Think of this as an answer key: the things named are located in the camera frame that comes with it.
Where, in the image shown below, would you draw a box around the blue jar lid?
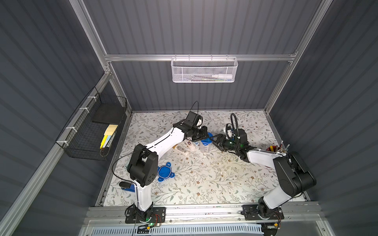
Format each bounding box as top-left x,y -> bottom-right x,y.
157,162 -> 175,182

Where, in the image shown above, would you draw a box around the blue small box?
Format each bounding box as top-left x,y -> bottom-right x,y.
119,181 -> 135,192

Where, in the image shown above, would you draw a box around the white tube in basket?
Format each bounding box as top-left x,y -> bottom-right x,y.
211,74 -> 233,81

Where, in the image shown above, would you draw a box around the white wire mesh basket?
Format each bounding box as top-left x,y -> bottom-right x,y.
170,57 -> 238,83

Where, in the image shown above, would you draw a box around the black wire wall basket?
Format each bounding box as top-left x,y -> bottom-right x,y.
56,88 -> 128,161

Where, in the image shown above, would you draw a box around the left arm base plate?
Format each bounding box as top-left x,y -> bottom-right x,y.
125,205 -> 166,224

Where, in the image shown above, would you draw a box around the black notebook in basket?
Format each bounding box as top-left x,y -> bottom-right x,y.
92,103 -> 125,125

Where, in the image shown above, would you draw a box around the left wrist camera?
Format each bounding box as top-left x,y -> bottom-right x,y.
186,111 -> 203,127

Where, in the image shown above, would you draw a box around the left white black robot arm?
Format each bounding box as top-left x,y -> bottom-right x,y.
127,115 -> 209,221

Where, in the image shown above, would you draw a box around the blue-lid clear jar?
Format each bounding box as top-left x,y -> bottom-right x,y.
199,133 -> 213,153

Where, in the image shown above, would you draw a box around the red pen cup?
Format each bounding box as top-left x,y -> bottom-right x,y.
266,145 -> 286,153

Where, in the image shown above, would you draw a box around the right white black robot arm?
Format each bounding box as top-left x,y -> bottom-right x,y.
210,129 -> 317,220

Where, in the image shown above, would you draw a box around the yellow sticky notes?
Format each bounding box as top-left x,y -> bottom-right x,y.
100,124 -> 118,149

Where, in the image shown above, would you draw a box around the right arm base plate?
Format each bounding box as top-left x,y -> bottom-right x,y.
241,204 -> 284,221

